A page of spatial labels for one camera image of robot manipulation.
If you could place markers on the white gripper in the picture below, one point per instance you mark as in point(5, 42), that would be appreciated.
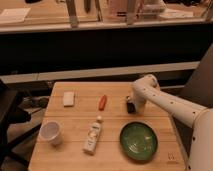
point(140, 108)

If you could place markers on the black eraser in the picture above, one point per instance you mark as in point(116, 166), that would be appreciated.
point(130, 105)

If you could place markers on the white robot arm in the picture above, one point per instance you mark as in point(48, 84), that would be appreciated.
point(195, 116)

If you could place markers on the white sponge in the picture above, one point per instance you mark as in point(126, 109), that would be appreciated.
point(68, 99)

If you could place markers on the green glass bowl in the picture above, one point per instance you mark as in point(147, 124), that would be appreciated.
point(138, 141)

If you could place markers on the orange carrot toy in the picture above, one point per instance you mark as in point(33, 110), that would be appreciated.
point(102, 102)

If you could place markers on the white plastic bottle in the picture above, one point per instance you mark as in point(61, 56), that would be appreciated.
point(93, 136)

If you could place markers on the white paper cup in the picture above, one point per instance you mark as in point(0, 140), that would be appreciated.
point(50, 132)

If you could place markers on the black office chair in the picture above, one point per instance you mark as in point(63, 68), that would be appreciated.
point(11, 113)

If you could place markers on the white paper sheet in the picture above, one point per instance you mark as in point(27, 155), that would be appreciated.
point(14, 15)

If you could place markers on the metal frame post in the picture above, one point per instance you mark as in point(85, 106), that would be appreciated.
point(130, 11)
point(72, 13)

